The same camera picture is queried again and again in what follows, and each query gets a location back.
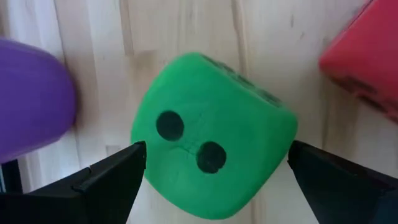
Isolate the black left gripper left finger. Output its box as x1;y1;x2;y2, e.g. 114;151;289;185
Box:
0;140;147;224

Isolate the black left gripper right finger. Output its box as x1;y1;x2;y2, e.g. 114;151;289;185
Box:
286;139;398;224

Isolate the green foam die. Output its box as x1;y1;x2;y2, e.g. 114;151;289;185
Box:
130;52;299;221

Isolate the purple plastic bucket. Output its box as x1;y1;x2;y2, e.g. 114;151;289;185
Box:
0;37;78;165

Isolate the red foam die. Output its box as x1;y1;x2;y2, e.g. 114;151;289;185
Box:
318;0;398;124

